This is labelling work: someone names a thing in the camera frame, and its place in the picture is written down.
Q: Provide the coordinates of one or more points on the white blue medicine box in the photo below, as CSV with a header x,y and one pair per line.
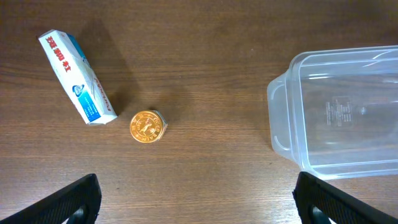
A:
x,y
77,77

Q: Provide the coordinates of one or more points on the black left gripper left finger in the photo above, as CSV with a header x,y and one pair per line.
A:
x,y
79,202

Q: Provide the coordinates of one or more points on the gold lid balm jar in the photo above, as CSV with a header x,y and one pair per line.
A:
x,y
147,126

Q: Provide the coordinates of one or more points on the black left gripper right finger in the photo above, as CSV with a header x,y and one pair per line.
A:
x,y
320,202

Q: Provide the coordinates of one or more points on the clear plastic container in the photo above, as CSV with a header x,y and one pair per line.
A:
x,y
334,112

